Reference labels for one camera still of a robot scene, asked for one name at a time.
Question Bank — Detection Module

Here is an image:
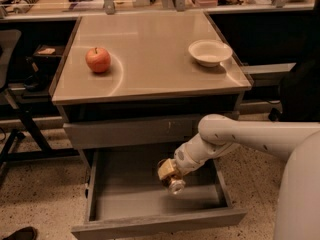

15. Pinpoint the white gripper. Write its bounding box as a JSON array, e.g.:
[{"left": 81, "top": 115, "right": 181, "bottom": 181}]
[{"left": 158, "top": 143, "right": 204, "bottom": 180}]

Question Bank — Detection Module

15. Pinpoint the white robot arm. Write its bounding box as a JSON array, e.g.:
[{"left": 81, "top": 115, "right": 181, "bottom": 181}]
[{"left": 157, "top": 114, "right": 320, "bottom": 240}]

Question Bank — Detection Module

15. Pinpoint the closed top drawer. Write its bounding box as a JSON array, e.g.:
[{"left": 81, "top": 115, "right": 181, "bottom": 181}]
[{"left": 63, "top": 115, "right": 202, "bottom": 149}]

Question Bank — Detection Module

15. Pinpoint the open middle drawer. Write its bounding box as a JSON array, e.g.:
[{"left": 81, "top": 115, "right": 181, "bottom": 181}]
[{"left": 71, "top": 143, "right": 246, "bottom": 240}]

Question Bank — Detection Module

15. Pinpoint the grey drawer cabinet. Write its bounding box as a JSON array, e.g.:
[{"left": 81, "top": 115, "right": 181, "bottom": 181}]
[{"left": 49, "top": 10, "right": 254, "bottom": 240}]

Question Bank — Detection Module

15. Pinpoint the white bowl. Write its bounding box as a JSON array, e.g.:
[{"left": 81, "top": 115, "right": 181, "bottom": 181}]
[{"left": 188, "top": 39, "right": 233, "bottom": 67}]

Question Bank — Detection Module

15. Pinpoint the red apple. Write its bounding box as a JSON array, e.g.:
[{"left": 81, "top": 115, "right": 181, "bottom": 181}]
[{"left": 85, "top": 47, "right": 111, "bottom": 73}]

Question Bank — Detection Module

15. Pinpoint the dark shoe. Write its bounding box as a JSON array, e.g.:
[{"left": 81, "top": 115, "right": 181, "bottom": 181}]
[{"left": 2, "top": 227, "right": 37, "bottom": 240}]

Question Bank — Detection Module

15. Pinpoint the black office chair right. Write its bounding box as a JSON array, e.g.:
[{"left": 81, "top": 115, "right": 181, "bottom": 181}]
[{"left": 268, "top": 51, "right": 320, "bottom": 122}]

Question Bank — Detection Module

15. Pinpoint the grey chair left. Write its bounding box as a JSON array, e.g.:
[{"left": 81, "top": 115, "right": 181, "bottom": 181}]
[{"left": 0, "top": 29, "right": 21, "bottom": 92}]

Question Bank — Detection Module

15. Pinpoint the long work bench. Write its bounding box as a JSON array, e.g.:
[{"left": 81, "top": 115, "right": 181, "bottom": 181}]
[{"left": 0, "top": 0, "right": 318, "bottom": 22}]

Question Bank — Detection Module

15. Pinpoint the black desk frame left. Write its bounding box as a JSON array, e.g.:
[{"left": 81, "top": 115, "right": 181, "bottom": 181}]
[{"left": 0, "top": 87, "right": 78, "bottom": 165}]

